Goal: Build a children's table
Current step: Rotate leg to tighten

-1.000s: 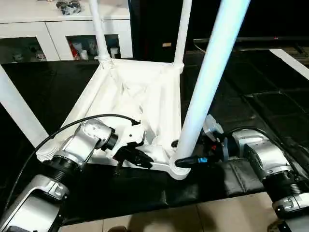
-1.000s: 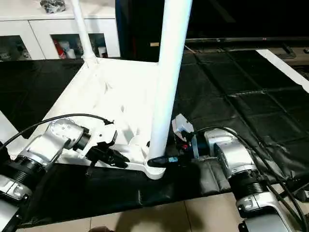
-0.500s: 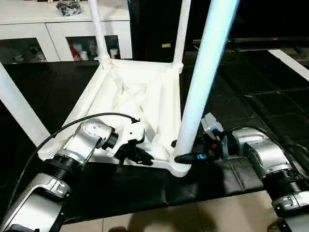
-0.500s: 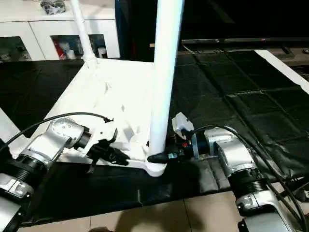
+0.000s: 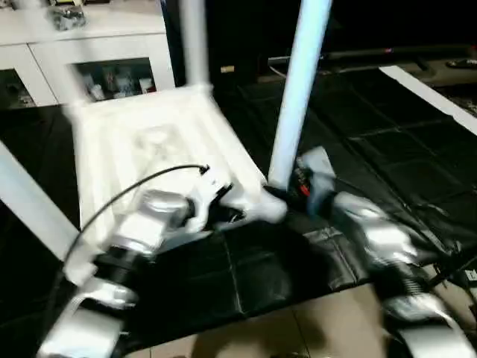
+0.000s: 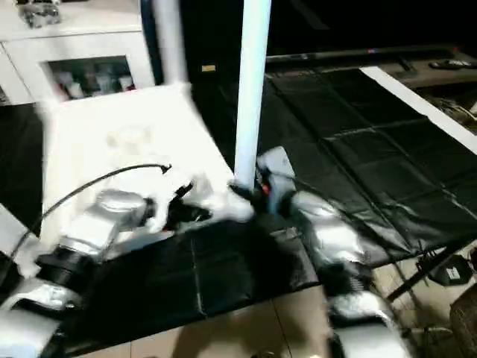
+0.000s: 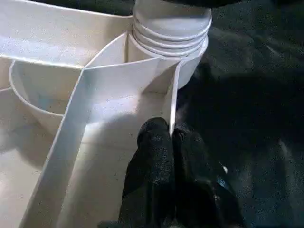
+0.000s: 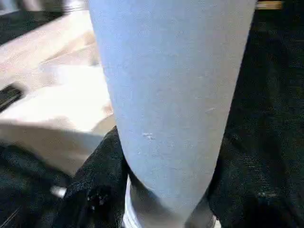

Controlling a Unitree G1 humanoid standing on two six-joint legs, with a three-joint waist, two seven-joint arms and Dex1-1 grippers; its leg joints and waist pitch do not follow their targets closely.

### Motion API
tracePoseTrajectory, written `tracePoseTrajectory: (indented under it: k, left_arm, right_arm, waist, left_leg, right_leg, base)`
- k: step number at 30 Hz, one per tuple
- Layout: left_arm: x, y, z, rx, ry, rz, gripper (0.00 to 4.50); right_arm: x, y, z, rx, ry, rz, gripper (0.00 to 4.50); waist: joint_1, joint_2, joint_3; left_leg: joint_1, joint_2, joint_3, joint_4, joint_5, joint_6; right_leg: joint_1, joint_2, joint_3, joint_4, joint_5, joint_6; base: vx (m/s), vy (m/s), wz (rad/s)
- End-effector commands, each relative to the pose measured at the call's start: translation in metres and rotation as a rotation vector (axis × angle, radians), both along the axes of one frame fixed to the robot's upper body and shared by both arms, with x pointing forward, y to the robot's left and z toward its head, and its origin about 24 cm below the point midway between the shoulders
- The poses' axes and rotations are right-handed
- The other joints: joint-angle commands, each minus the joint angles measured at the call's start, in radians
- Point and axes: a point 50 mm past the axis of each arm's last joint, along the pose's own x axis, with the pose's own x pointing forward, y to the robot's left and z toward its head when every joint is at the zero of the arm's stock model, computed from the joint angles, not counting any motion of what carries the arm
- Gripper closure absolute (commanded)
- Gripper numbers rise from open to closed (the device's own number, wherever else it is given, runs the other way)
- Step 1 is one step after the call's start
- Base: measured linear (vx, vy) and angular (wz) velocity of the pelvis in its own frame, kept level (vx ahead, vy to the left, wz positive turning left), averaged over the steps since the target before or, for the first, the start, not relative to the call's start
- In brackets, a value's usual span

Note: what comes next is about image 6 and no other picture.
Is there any white plastic table top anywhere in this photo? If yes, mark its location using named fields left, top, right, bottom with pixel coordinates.
left=34, top=82, right=258, bottom=258

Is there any white plastic table leg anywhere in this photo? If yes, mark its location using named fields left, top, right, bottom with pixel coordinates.
left=153, top=0, right=191, bottom=94
left=0, top=201, right=42, bottom=277
left=233, top=0, right=273, bottom=193

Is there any black work mat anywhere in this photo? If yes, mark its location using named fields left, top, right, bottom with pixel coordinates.
left=0, top=63, right=477, bottom=355

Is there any glossy black long bar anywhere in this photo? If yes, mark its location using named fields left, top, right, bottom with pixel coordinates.
left=267, top=46, right=477, bottom=63

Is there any black cabinet with orange label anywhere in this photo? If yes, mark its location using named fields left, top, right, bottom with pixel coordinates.
left=145, top=0, right=477, bottom=75

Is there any black metal stand leg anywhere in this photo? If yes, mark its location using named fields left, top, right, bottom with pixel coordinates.
left=395, top=250, right=477, bottom=290

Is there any white cabinet with glass doors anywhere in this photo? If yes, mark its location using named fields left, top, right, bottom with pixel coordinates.
left=0, top=0, right=154, bottom=105

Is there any crumpled silver black object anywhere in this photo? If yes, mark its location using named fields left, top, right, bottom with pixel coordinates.
left=16, top=0, right=62, bottom=28

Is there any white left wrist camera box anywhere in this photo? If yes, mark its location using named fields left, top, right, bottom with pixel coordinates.
left=145, top=175, right=196, bottom=232

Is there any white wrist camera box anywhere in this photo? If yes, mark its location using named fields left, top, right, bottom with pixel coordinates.
left=255, top=146, right=297, bottom=189
left=145, top=175, right=196, bottom=232

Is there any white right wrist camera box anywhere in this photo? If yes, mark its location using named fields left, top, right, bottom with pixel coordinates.
left=255, top=146, right=297, bottom=189

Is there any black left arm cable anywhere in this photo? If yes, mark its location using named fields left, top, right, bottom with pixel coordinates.
left=0, top=164, right=172, bottom=290

